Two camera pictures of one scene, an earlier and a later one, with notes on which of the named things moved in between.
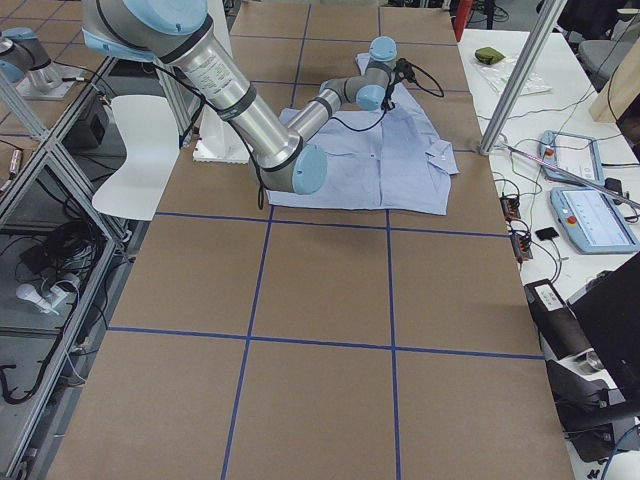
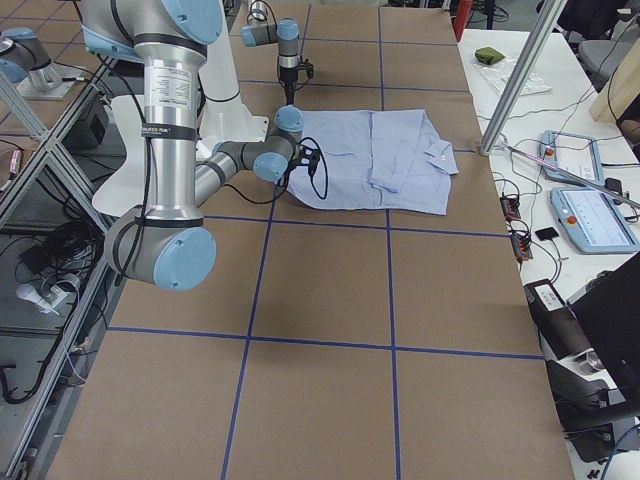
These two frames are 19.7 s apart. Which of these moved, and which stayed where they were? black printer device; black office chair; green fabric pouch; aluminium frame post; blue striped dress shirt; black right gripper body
Moved: black right gripper body; blue striped dress shirt
Stayed: aluminium frame post; black printer device; green fabric pouch; black office chair
